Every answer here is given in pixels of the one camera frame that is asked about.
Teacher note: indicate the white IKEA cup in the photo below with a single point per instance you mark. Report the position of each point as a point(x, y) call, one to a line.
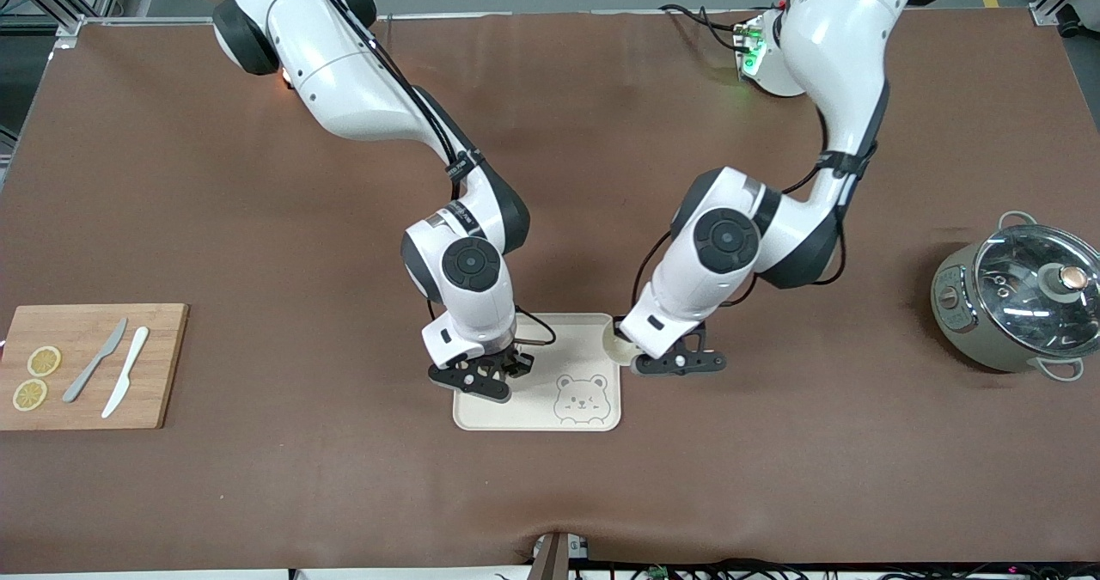
point(614, 344)

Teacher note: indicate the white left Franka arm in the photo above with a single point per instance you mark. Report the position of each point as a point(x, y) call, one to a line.
point(851, 39)

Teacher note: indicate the lemon slice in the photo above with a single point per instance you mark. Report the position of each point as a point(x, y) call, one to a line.
point(30, 395)
point(44, 361)

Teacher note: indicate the cream bear print tray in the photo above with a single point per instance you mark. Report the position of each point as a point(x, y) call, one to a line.
point(533, 412)

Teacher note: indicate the white plastic knife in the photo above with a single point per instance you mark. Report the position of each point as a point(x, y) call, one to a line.
point(127, 365)

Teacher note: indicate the bamboo cutting board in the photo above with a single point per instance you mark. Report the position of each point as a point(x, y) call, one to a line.
point(163, 391)

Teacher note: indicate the grey-green electric pot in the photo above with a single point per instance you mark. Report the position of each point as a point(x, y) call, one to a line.
point(962, 339)

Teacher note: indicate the grey plastic knife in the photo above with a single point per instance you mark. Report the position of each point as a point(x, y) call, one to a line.
point(86, 374)

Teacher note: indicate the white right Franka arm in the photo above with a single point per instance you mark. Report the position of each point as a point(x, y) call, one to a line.
point(361, 73)

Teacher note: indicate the glass pot lid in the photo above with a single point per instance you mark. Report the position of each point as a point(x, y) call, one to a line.
point(1014, 305)

